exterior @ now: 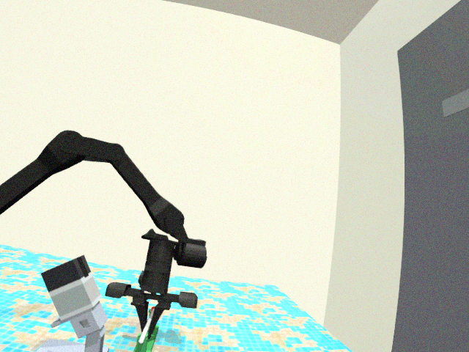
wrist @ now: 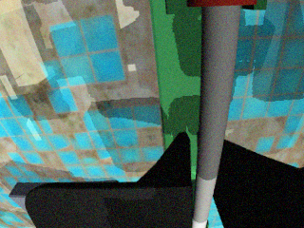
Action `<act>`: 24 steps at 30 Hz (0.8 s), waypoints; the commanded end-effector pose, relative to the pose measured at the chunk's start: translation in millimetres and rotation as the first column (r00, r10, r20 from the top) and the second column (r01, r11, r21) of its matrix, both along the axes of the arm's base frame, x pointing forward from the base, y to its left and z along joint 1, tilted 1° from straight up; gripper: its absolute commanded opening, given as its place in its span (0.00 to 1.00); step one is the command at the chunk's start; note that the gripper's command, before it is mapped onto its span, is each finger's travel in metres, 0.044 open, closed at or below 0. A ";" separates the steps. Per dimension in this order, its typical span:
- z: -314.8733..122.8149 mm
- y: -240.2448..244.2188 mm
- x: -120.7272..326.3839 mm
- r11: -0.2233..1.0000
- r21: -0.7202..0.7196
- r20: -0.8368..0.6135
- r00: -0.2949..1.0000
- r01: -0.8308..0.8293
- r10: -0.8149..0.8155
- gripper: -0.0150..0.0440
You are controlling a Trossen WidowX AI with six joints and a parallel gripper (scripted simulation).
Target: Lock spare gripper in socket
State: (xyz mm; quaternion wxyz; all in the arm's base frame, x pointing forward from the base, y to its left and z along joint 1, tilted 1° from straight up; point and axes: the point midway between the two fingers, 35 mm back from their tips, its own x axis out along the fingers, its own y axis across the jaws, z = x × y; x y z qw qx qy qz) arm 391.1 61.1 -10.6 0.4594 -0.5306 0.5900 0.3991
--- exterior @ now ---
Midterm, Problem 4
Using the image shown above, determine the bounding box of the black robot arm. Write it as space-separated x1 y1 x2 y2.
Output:
0 130 207 268

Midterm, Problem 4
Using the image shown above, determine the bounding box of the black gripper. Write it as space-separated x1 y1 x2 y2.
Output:
105 261 198 339

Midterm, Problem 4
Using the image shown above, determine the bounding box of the grey tapered pin with red head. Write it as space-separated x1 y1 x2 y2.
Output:
139 307 155 344

